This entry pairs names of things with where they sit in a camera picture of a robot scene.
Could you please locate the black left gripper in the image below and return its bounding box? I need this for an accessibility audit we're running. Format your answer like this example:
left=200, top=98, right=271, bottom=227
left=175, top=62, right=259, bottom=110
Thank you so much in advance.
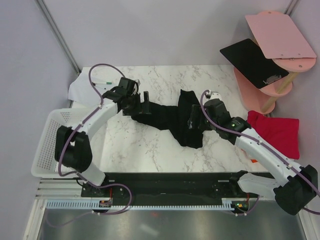
left=122, top=91, right=151, bottom=117

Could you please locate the black t-shirt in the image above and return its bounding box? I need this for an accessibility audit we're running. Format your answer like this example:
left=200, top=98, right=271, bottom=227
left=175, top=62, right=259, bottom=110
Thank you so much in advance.
left=131, top=90, right=203, bottom=149

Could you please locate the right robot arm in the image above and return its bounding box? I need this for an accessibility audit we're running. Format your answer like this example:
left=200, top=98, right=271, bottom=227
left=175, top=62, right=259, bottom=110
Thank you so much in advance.
left=188, top=98, right=320, bottom=215

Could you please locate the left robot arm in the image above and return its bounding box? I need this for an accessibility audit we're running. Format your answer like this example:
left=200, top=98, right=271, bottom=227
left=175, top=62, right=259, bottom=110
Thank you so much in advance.
left=54, top=77, right=151, bottom=197

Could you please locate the green capped marker pen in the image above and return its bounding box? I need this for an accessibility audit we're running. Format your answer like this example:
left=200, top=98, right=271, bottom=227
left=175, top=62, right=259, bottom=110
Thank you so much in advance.
left=92, top=81, right=113, bottom=85

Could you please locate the black clipboard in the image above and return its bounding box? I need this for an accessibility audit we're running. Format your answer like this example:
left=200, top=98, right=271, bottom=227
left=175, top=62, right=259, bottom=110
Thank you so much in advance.
left=219, top=38, right=289, bottom=89

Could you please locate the white paper sheet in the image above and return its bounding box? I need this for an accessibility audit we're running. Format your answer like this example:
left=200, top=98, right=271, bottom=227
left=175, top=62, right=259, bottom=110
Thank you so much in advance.
left=68, top=67, right=122, bottom=107

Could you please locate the red folded t-shirt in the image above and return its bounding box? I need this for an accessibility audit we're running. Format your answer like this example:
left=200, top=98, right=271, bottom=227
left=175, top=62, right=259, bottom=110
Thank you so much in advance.
left=247, top=110, right=300, bottom=160

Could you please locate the pink wooden shelf stand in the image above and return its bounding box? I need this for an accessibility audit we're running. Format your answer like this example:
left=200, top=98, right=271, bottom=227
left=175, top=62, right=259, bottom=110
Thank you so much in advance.
left=234, top=11, right=317, bottom=115

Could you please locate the white plastic basket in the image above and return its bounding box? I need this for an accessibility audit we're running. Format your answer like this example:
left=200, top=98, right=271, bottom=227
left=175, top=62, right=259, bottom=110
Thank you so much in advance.
left=31, top=108, right=89, bottom=179

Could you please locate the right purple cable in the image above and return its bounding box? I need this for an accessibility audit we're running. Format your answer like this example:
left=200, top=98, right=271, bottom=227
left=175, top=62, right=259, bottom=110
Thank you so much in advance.
left=199, top=89, right=320, bottom=217

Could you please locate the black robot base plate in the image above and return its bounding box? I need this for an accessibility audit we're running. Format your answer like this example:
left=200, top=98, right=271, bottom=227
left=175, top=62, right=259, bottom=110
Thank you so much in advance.
left=80, top=169, right=261, bottom=206

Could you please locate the white slotted cable duct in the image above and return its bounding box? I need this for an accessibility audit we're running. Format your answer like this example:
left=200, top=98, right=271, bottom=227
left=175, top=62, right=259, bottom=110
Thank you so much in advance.
left=45, top=199, right=248, bottom=211

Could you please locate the aluminium frame post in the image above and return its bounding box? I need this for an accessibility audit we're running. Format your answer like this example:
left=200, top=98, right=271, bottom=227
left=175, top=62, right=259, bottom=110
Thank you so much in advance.
left=35, top=0, right=82, bottom=75

